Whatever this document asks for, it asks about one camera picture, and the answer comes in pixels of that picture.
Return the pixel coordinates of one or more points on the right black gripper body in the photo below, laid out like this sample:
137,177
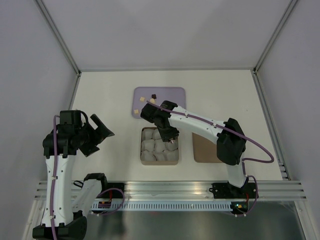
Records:
167,133

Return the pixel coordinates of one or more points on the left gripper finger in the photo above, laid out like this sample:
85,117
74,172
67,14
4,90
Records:
89,147
101,131

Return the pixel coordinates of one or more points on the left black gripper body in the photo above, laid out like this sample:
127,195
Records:
87,134

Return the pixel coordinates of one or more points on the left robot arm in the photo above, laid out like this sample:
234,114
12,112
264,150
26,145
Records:
64,218

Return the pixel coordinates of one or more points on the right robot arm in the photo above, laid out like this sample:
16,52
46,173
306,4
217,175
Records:
227,136

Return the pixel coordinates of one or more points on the purple tray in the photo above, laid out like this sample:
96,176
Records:
173,94

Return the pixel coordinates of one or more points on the gold tin box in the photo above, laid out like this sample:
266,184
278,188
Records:
155,152

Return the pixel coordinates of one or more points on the gold tin lid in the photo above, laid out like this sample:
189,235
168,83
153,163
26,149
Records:
204,151

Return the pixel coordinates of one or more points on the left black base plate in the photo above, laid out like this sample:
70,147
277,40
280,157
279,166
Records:
112,190

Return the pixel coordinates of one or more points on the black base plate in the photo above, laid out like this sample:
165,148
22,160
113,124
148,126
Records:
112,190
222,191

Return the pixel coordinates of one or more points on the white slotted cable duct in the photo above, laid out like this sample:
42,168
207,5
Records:
169,206

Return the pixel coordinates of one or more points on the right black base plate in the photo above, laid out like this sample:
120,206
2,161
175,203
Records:
222,191

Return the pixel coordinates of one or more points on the aluminium rail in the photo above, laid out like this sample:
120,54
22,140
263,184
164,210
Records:
279,190

